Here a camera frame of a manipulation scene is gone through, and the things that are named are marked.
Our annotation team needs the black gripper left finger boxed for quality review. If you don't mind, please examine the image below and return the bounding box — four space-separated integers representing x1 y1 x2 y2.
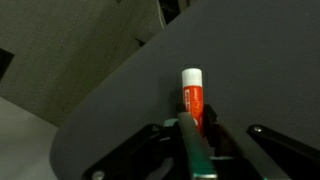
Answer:
178 112 218 180

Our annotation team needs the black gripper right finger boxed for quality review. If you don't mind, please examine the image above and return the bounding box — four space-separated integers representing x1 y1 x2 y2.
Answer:
203 104 291 180

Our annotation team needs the orange white marker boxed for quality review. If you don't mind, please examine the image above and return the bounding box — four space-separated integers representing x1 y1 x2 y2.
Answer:
182 68 204 136

